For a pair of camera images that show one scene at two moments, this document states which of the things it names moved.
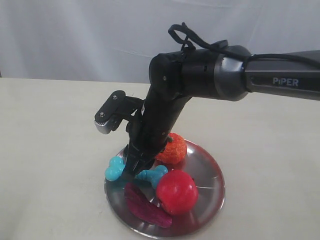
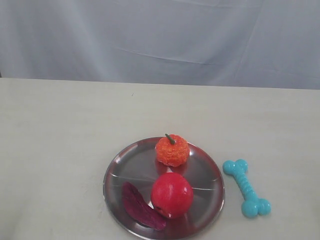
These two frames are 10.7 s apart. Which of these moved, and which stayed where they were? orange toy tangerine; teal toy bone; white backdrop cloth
Moved: teal toy bone
Stayed: orange toy tangerine; white backdrop cloth
